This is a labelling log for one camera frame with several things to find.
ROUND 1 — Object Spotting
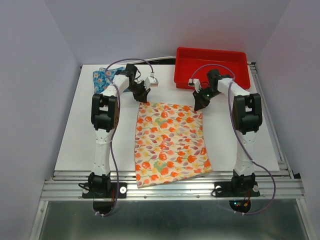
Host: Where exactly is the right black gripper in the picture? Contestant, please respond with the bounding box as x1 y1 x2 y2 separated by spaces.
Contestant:
192 86 221 111

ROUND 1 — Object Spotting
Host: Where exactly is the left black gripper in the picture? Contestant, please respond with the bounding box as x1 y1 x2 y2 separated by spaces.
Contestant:
126 80 150 103

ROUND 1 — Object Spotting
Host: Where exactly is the blue floral skirt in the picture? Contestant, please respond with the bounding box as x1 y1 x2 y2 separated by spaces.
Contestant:
92 66 125 94

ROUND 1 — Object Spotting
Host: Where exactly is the orange floral skirt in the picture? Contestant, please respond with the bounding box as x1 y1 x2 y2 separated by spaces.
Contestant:
134 102 213 189

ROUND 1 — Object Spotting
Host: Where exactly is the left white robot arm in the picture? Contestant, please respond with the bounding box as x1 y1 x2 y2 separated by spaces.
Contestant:
83 64 151 198

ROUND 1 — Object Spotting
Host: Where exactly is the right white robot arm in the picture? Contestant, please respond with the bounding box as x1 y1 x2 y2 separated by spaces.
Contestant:
188 69 263 198

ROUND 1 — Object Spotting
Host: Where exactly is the red plastic tray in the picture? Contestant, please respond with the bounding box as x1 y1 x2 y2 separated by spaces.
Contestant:
174 47 251 90

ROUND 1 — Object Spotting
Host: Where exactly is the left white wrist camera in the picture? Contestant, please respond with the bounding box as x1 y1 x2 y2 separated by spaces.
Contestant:
144 76 159 90

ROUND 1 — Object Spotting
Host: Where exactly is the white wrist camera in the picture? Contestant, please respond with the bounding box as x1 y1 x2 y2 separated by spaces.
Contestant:
144 76 159 90
188 78 204 94

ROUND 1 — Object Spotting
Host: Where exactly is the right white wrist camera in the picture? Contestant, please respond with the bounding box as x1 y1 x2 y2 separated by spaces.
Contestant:
188 78 204 94

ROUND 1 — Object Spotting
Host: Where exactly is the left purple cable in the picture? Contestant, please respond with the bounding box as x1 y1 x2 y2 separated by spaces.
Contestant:
94 58 156 218

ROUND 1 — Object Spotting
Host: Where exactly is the purple cable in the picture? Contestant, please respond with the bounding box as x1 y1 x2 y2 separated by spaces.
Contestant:
188 63 277 217
94 58 156 218

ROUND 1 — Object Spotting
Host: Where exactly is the white cable strip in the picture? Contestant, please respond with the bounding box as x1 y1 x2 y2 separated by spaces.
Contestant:
119 56 176 65

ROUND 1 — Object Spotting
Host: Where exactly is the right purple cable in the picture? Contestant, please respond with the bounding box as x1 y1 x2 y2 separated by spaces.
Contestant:
188 63 277 217

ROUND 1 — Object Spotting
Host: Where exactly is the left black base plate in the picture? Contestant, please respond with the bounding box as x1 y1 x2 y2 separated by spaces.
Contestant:
78 182 127 200

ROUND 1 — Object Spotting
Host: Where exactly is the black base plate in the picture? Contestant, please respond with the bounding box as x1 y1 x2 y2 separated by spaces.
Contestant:
78 182 127 200
211 181 261 198

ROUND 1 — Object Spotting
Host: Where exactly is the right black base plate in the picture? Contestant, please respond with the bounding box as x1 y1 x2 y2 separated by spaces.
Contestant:
211 181 261 198

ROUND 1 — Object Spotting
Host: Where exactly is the aluminium rail frame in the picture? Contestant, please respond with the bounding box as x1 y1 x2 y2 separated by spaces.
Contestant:
31 64 317 240

